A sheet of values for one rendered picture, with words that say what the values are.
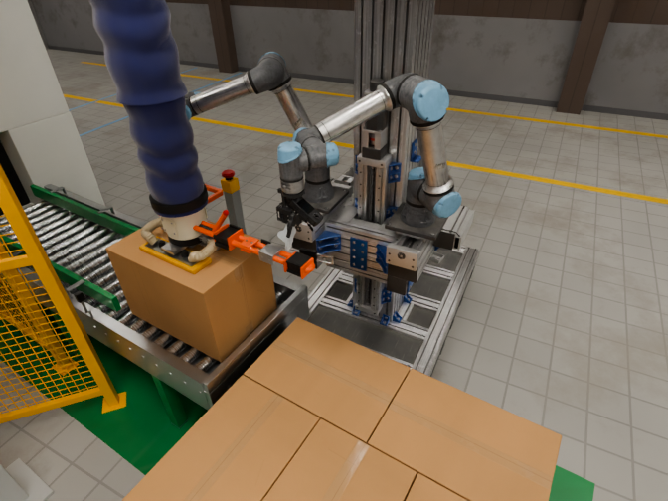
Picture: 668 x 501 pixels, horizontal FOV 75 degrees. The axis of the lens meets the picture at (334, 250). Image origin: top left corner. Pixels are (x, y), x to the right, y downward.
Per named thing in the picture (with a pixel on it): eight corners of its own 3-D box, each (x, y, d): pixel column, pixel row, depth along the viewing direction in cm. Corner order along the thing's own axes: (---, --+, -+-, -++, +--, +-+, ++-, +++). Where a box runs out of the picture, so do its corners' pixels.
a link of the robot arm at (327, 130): (405, 60, 152) (284, 128, 148) (421, 67, 144) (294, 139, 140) (413, 90, 160) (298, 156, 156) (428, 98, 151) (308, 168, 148)
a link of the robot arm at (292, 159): (307, 146, 131) (280, 151, 128) (309, 179, 137) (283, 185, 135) (298, 137, 137) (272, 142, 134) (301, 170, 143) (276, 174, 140)
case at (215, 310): (131, 313, 214) (104, 248, 191) (192, 270, 242) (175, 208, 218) (221, 363, 188) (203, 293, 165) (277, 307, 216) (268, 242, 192)
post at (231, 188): (246, 314, 290) (220, 179, 232) (252, 308, 295) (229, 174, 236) (253, 318, 287) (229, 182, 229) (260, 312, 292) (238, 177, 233)
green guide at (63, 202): (34, 196, 316) (29, 184, 311) (48, 190, 323) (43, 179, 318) (187, 263, 246) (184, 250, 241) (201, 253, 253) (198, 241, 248)
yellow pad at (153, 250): (139, 250, 189) (136, 241, 186) (158, 239, 196) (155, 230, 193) (194, 274, 174) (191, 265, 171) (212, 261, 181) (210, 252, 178)
